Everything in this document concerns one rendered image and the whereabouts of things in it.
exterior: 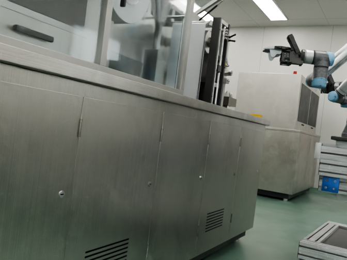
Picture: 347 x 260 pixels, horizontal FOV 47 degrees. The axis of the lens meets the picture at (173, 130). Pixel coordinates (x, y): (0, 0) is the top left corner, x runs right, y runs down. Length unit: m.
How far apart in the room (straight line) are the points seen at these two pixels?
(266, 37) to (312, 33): 0.81
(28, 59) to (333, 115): 6.43
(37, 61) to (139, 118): 0.54
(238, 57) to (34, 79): 6.77
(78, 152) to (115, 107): 0.22
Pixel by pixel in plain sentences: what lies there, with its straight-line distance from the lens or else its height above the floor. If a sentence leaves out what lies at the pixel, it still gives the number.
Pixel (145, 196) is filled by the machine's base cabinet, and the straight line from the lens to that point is 1.63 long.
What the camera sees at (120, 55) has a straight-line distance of 1.48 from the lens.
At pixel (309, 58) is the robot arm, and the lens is 2.24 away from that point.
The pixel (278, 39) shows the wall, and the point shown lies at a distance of 7.61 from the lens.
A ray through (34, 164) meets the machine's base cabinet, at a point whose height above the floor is 0.61.
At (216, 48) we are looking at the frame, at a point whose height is 1.26.
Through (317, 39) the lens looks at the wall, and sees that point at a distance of 7.46.
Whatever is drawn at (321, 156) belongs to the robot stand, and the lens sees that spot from 2.41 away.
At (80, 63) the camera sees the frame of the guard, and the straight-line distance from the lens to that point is 1.30.
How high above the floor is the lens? 0.75
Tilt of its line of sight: level
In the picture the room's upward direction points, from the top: 7 degrees clockwise
